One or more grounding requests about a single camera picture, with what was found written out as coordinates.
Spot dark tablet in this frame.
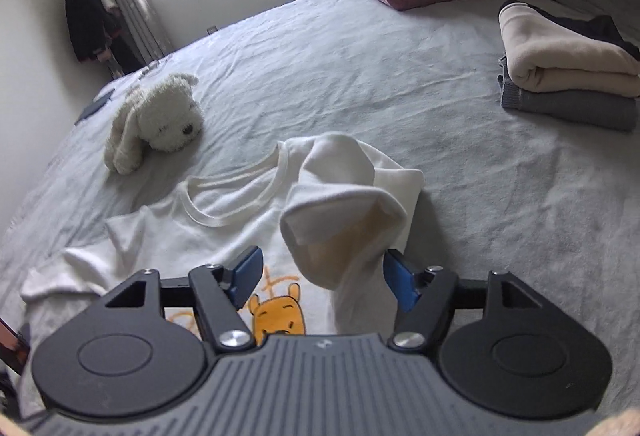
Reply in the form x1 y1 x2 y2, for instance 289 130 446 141
74 89 116 127

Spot beige folded garment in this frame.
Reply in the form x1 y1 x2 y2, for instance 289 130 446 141
498 2 640 97

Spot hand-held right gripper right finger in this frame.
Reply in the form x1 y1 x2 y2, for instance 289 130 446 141
382 250 532 354

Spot grey bed sheet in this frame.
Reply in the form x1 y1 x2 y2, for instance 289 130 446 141
0 0 640 417

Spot grey folded garment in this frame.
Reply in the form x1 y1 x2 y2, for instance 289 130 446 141
496 57 638 133

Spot white long-sleeve shirt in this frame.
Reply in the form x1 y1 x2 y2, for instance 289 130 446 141
20 132 426 347

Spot smartphone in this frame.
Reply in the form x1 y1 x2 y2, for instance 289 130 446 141
0 317 32 374

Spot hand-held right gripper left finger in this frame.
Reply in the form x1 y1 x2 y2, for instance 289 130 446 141
103 245 264 354

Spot white plush dog toy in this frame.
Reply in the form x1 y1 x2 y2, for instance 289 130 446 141
104 73 203 175

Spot dark hanging clothes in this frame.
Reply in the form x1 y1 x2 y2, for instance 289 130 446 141
64 0 146 79

